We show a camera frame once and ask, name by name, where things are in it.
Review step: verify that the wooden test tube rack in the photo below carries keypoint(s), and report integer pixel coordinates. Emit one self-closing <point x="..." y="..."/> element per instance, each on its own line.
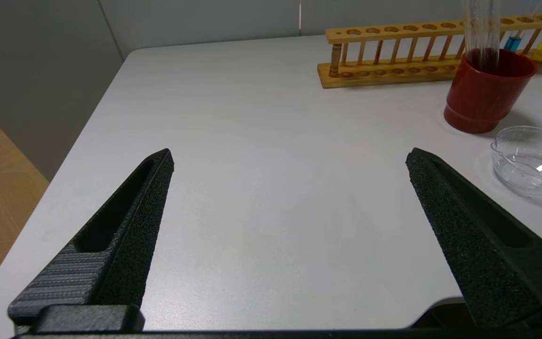
<point x="393" y="75"/>

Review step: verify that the test tube with blue pigment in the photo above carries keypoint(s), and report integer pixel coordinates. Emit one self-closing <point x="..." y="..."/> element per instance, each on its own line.
<point x="512" y="43"/>

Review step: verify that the red plastic cup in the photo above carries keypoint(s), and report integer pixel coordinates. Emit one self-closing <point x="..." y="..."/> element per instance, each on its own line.
<point x="482" y="99"/>

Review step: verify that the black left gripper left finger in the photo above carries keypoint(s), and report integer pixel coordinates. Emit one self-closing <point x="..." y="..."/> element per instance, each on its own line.
<point x="125" y="245"/>

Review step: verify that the clear glass beaker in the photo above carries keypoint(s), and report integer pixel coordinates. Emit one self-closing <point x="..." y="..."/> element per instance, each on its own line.
<point x="530" y="165"/>

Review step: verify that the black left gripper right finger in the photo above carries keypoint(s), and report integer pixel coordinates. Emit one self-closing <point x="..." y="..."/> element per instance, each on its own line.
<point x="478" y="254"/>

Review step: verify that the empty clear test tube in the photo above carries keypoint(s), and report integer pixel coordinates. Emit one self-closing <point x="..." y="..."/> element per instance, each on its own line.
<point x="482" y="28"/>
<point x="495" y="28"/>

